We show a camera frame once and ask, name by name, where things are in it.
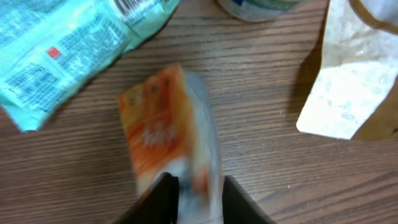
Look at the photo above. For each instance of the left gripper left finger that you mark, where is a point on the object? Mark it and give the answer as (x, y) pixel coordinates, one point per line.
(159, 207)

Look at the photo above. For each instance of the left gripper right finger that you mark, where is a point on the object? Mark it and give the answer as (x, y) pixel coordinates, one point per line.
(239, 207)

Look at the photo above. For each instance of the orange white small box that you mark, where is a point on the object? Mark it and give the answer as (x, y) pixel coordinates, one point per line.
(169, 129)

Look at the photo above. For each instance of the brown white snack bag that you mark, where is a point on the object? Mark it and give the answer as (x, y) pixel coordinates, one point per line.
(354, 96)

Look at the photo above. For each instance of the teal snack packet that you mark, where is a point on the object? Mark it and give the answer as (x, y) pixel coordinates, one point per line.
(51, 48)

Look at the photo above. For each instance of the green lid jar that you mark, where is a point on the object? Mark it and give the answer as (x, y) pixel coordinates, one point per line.
(259, 10)

